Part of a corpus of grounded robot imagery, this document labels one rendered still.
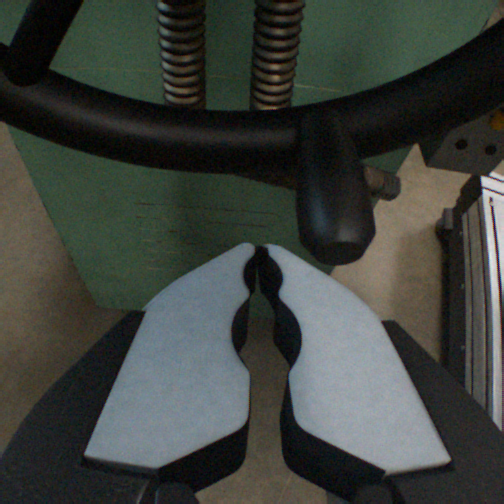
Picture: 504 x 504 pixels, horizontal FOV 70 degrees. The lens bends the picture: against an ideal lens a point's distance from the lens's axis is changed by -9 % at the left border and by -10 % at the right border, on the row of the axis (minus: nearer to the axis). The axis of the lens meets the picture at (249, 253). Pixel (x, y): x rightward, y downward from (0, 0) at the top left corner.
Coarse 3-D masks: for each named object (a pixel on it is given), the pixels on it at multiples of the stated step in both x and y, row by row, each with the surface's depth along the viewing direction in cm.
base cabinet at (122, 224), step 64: (0, 0) 26; (128, 0) 27; (320, 0) 27; (384, 0) 27; (448, 0) 26; (64, 64) 32; (128, 64) 32; (320, 64) 32; (384, 64) 32; (64, 192) 47; (128, 192) 48; (192, 192) 48; (256, 192) 48; (128, 256) 62; (192, 256) 61
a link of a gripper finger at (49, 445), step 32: (128, 320) 9; (96, 352) 8; (64, 384) 7; (96, 384) 7; (32, 416) 6; (64, 416) 6; (96, 416) 7; (32, 448) 6; (64, 448) 6; (0, 480) 5; (32, 480) 5; (64, 480) 5; (96, 480) 5; (128, 480) 6
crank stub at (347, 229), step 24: (312, 120) 14; (336, 120) 14; (312, 144) 13; (336, 144) 13; (312, 168) 12; (336, 168) 12; (360, 168) 13; (312, 192) 12; (336, 192) 12; (360, 192) 12; (312, 216) 12; (336, 216) 11; (360, 216) 11; (312, 240) 12; (336, 240) 11; (360, 240) 11; (336, 264) 12
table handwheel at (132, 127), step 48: (48, 0) 10; (0, 48) 13; (48, 48) 12; (480, 48) 12; (0, 96) 13; (48, 96) 14; (96, 96) 15; (384, 96) 14; (432, 96) 13; (480, 96) 13; (96, 144) 15; (144, 144) 15; (192, 144) 16; (240, 144) 16; (288, 144) 16; (384, 144) 15
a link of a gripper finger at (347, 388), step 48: (288, 288) 10; (336, 288) 10; (288, 336) 10; (336, 336) 9; (384, 336) 9; (288, 384) 8; (336, 384) 8; (384, 384) 8; (288, 432) 7; (336, 432) 7; (384, 432) 7; (432, 432) 7; (336, 480) 7
